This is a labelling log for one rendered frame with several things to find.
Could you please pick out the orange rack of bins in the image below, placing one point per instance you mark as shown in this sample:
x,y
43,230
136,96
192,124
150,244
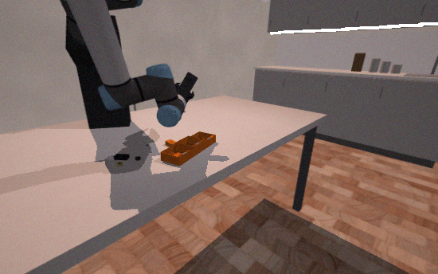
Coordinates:
x,y
186,148

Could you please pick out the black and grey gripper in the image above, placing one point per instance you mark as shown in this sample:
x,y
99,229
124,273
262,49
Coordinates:
x,y
190,96

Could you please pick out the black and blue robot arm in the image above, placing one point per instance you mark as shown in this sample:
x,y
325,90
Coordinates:
x,y
119,89

